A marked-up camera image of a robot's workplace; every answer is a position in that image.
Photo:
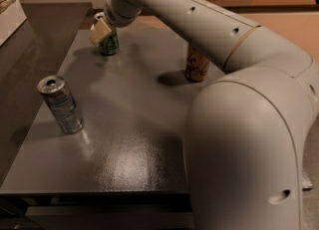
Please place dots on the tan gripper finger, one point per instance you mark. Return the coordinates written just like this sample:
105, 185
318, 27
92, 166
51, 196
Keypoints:
101, 30

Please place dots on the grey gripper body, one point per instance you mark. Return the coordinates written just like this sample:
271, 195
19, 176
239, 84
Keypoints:
111, 16

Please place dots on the green soda can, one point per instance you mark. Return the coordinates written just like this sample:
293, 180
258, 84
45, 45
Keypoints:
109, 46

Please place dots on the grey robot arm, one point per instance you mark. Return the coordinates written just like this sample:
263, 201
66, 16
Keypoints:
245, 132

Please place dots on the silver blue can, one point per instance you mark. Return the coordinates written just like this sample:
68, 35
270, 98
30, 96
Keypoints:
58, 98

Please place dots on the orange La Croix can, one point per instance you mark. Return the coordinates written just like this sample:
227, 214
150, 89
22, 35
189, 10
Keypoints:
196, 67

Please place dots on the white box at left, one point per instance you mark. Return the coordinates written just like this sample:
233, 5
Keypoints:
10, 20

